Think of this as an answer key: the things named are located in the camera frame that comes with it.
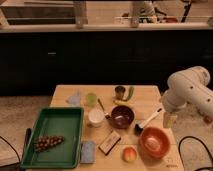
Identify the black cable right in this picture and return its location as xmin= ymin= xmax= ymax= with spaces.
xmin=177 ymin=135 xmax=213 ymax=171

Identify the black cable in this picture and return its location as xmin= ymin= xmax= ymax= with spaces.
xmin=0 ymin=135 xmax=23 ymax=169
xmin=177 ymin=135 xmax=213 ymax=171

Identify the metal cup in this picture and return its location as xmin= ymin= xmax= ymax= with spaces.
xmin=115 ymin=85 xmax=126 ymax=100

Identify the light green cup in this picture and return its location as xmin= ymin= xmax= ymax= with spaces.
xmin=85 ymin=93 xmax=97 ymax=107

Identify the bunch of red grapes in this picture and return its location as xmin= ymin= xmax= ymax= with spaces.
xmin=34 ymin=136 xmax=65 ymax=152

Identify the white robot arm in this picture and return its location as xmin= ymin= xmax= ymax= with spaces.
xmin=161 ymin=66 xmax=213 ymax=128

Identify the dark maroon bowl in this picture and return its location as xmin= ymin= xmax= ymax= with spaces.
xmin=110 ymin=105 xmax=135 ymax=129

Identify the white cup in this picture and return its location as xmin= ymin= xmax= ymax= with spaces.
xmin=88 ymin=109 xmax=104 ymax=127

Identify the orange bowl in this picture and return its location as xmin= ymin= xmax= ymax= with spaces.
xmin=138 ymin=127 xmax=171 ymax=159

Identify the black cable left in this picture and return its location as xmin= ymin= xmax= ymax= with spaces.
xmin=0 ymin=135 xmax=23 ymax=169

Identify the light blue plastic piece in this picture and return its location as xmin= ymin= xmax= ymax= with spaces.
xmin=66 ymin=92 xmax=81 ymax=107

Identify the blue sponge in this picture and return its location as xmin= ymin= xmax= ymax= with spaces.
xmin=80 ymin=141 xmax=95 ymax=164

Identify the black tool at table edge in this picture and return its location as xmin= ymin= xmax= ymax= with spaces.
xmin=22 ymin=128 xmax=32 ymax=158

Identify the wooden handled spoon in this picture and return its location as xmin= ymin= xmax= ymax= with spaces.
xmin=97 ymin=98 xmax=110 ymax=119

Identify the green plastic tray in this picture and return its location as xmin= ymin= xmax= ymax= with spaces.
xmin=21 ymin=107 xmax=84 ymax=169

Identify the green cucumber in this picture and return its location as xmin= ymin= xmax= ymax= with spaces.
xmin=126 ymin=86 xmax=134 ymax=101

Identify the red yellow apple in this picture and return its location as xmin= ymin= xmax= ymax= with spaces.
xmin=122 ymin=147 xmax=137 ymax=163

